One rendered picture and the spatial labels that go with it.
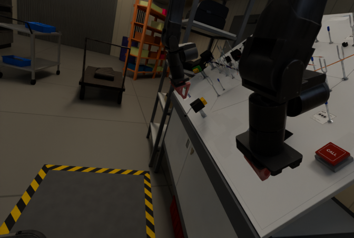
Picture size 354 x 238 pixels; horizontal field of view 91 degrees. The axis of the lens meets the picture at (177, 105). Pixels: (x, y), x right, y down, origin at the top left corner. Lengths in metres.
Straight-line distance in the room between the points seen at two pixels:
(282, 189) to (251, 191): 0.09
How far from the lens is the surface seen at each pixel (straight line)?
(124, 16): 8.31
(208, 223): 0.87
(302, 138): 0.70
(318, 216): 0.96
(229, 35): 1.64
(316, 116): 0.76
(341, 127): 0.72
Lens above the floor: 1.26
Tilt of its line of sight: 19 degrees down
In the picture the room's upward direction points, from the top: 17 degrees clockwise
